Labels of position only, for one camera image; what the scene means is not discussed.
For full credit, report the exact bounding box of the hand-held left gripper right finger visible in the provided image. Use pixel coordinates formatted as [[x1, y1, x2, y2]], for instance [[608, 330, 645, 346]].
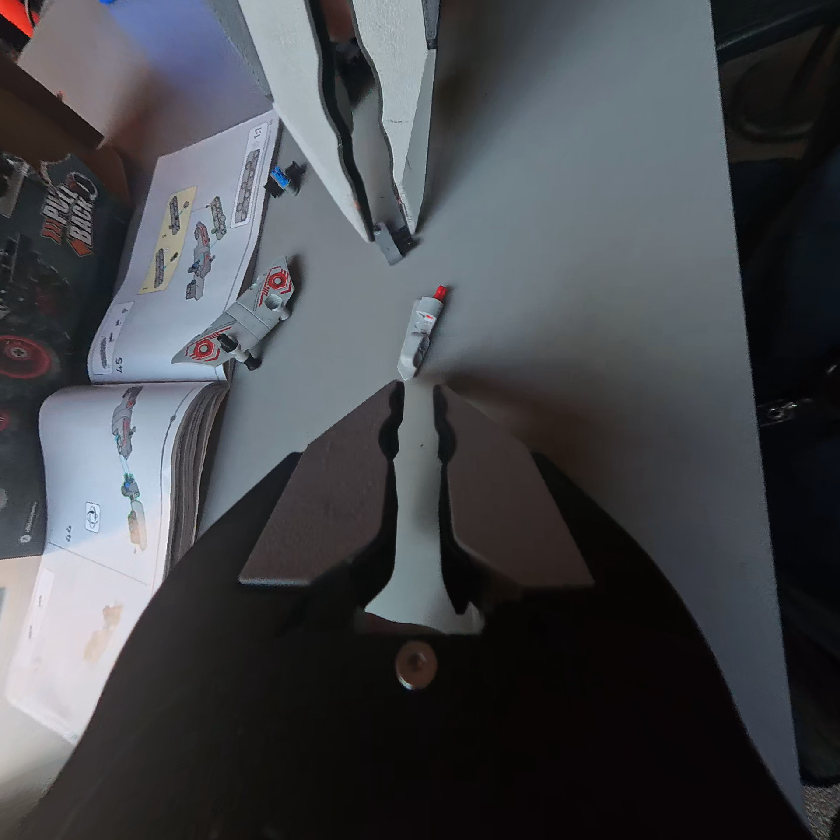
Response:
[[432, 384, 597, 614]]

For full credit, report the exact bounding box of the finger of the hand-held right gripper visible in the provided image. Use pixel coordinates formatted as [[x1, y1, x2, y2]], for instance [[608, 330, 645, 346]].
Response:
[[238, 0, 382, 245], [348, 0, 441, 236]]

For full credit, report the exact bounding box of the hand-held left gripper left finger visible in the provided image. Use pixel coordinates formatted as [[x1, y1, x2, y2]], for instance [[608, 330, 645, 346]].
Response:
[[238, 381, 406, 586]]

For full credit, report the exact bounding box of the dark grey lego connector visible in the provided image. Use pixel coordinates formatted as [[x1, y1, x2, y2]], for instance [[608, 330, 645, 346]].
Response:
[[373, 220, 417, 266]]

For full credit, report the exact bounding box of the long grey lego piece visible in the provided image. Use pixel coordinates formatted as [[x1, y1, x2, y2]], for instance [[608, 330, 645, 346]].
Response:
[[395, 284, 450, 382]]

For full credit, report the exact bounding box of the small blue and black lego piece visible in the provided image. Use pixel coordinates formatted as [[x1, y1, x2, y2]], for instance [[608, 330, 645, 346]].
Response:
[[264, 161, 308, 198]]

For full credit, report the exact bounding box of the grey winged lego assembly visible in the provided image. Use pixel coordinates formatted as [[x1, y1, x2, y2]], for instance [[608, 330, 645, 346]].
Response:
[[171, 255, 304, 371]]

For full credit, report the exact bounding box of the black lego box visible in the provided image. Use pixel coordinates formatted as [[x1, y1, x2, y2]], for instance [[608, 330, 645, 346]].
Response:
[[0, 151, 132, 562]]

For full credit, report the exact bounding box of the open instruction booklet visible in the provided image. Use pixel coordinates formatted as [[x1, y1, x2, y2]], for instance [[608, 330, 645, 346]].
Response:
[[3, 108, 283, 746]]

